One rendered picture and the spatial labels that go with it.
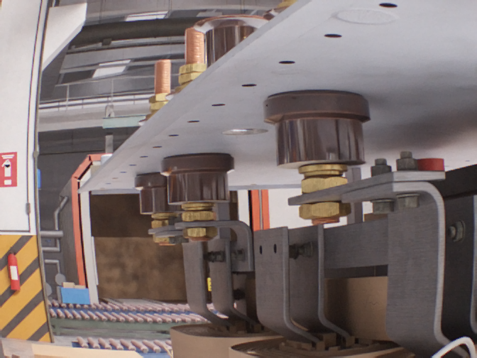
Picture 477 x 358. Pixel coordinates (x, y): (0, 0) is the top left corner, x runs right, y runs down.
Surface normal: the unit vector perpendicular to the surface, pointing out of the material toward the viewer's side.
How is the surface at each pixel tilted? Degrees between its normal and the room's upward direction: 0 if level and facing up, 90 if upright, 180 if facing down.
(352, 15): 180
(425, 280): 90
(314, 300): 90
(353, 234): 90
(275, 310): 90
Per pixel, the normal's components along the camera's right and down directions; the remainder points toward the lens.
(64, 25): 0.26, -0.08
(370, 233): -0.96, 0.03
